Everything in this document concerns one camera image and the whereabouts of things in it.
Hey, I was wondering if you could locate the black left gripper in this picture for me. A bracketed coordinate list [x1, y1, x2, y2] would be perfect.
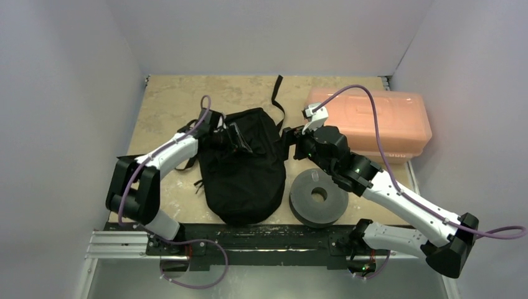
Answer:
[209, 123, 250, 164]

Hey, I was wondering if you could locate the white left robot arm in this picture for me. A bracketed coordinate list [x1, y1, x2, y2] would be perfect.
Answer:
[105, 108, 252, 255]

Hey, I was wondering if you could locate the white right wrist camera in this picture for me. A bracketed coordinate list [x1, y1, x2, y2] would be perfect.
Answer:
[301, 106, 329, 135]

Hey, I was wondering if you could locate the black student backpack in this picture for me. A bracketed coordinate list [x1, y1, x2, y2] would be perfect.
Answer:
[175, 75, 288, 227]

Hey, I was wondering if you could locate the black metal base rail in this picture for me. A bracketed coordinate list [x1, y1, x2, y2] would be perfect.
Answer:
[84, 222, 450, 273]

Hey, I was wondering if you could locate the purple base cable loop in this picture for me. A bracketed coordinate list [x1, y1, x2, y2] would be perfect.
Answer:
[158, 238, 230, 290]

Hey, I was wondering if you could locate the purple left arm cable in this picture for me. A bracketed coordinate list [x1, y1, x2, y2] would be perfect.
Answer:
[117, 95, 212, 240]

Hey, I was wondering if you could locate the translucent pink plastic box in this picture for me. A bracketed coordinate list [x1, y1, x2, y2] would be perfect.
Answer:
[324, 88, 432, 164]

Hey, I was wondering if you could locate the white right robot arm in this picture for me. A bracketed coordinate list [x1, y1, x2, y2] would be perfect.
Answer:
[281, 126, 479, 278]

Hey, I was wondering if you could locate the grey filament spool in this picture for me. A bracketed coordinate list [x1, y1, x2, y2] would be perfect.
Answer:
[289, 168, 349, 229]

